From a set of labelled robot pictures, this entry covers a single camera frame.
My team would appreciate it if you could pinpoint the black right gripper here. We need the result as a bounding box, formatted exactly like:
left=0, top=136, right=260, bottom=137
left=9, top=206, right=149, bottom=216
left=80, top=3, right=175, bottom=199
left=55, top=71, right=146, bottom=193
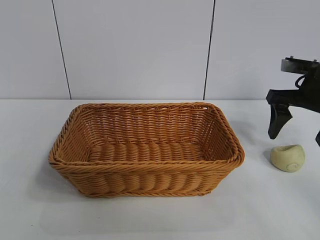
left=265, top=72, right=320, bottom=148

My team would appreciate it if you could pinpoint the pale yellow egg yolk pastry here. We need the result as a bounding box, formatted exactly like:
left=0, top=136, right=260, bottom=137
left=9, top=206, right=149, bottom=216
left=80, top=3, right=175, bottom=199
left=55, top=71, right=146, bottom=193
left=269, top=144, right=306, bottom=173

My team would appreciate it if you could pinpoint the brown wicker basket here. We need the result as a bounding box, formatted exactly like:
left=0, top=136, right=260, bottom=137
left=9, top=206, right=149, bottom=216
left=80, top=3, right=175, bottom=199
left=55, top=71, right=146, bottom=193
left=47, top=101, right=246, bottom=199

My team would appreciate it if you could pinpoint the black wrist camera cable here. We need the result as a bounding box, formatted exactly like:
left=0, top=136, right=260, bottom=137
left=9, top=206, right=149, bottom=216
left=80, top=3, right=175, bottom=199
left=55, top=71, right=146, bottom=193
left=294, top=74, right=308, bottom=89

